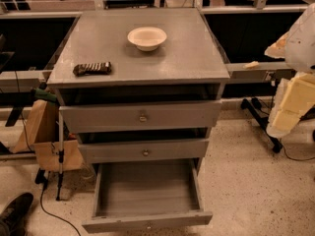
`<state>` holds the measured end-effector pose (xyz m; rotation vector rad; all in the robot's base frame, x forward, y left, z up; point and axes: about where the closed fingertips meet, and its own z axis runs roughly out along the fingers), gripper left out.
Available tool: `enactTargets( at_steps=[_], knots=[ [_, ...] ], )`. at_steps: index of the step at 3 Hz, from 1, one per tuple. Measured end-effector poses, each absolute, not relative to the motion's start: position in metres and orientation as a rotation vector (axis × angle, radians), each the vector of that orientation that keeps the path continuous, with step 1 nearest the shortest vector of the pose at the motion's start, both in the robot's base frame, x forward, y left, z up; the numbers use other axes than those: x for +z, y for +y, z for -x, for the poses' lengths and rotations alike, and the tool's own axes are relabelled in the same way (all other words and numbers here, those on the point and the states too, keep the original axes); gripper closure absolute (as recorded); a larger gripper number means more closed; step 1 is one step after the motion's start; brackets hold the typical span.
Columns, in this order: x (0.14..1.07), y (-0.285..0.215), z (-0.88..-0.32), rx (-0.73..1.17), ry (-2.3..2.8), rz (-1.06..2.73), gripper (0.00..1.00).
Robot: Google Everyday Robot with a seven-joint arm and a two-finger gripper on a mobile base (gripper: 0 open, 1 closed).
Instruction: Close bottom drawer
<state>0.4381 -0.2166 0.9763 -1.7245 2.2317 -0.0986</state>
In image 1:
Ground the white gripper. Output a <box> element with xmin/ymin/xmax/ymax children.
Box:
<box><xmin>266</xmin><ymin>72</ymin><xmax>315</xmax><ymax>139</ymax></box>

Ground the grey bottom drawer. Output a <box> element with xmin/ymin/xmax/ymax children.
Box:
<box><xmin>83</xmin><ymin>159</ymin><xmax>213</xmax><ymax>233</ymax></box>

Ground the grey drawer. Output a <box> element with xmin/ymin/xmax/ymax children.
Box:
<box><xmin>60</xmin><ymin>100</ymin><xmax>221</xmax><ymax>134</ymax></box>
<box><xmin>79</xmin><ymin>128</ymin><xmax>209</xmax><ymax>163</ymax></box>
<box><xmin>83</xmin><ymin>159</ymin><xmax>213</xmax><ymax>233</ymax></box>

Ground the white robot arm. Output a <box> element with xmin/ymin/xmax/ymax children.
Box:
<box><xmin>265</xmin><ymin>4</ymin><xmax>315</xmax><ymax>138</ymax></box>

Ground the grey drawer cabinet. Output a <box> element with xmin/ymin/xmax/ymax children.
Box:
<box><xmin>46</xmin><ymin>7</ymin><xmax>231</xmax><ymax>175</ymax></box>

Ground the grey top drawer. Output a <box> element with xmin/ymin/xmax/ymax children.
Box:
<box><xmin>60</xmin><ymin>100</ymin><xmax>221</xmax><ymax>134</ymax></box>

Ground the grey middle drawer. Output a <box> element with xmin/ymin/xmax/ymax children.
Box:
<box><xmin>79</xmin><ymin>128</ymin><xmax>209</xmax><ymax>163</ymax></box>

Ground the black stand base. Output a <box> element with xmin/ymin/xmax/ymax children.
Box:
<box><xmin>240</xmin><ymin>97</ymin><xmax>315</xmax><ymax>153</ymax></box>

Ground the yellow foam scrap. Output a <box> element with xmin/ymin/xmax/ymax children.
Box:
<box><xmin>243</xmin><ymin>61</ymin><xmax>259</xmax><ymax>69</ymax></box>

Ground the white bowl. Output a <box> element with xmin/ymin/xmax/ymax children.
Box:
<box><xmin>127</xmin><ymin>27</ymin><xmax>167</xmax><ymax>51</ymax></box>

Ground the dark striped snack bar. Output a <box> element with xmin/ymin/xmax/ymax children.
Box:
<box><xmin>73</xmin><ymin>62</ymin><xmax>111</xmax><ymax>77</ymax></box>

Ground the silver black tripod leg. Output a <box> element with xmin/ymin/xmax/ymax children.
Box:
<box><xmin>56</xmin><ymin>111</ymin><xmax>64</xmax><ymax>201</ymax></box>

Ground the brown cardboard box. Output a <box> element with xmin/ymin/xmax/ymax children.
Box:
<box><xmin>11</xmin><ymin>98</ymin><xmax>84</xmax><ymax>173</ymax></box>

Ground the black right floor cable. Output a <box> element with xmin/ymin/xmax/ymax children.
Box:
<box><xmin>281</xmin><ymin>141</ymin><xmax>315</xmax><ymax>162</ymax></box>

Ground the black floor cable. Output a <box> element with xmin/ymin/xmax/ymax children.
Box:
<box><xmin>39</xmin><ymin>177</ymin><xmax>82</xmax><ymax>236</ymax></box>
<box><xmin>281</xmin><ymin>141</ymin><xmax>315</xmax><ymax>162</ymax></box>

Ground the green tool handle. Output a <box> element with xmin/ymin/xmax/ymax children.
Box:
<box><xmin>31</xmin><ymin>82</ymin><xmax>57</xmax><ymax>103</ymax></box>

